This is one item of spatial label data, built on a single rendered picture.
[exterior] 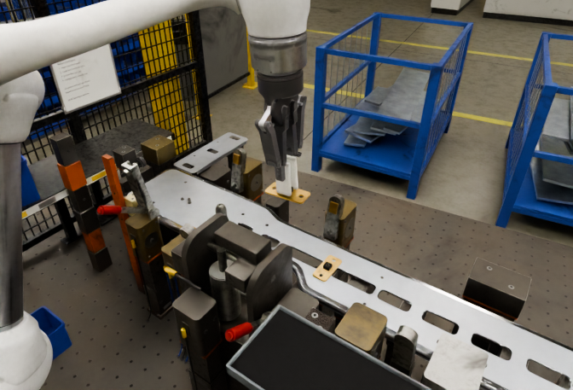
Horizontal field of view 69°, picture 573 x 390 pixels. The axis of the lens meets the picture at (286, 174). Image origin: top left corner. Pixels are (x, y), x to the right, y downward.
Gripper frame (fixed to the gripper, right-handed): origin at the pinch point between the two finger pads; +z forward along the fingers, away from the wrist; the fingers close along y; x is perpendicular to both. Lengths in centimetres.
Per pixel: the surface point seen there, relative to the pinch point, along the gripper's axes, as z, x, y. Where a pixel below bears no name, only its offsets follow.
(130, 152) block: 21, -70, -16
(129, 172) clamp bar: 9.5, -42.4, 4.0
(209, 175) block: 32, -51, -29
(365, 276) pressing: 32.6, 11.9, -12.9
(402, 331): 22.3, 26.1, 5.3
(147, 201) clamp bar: 19.3, -41.8, 1.9
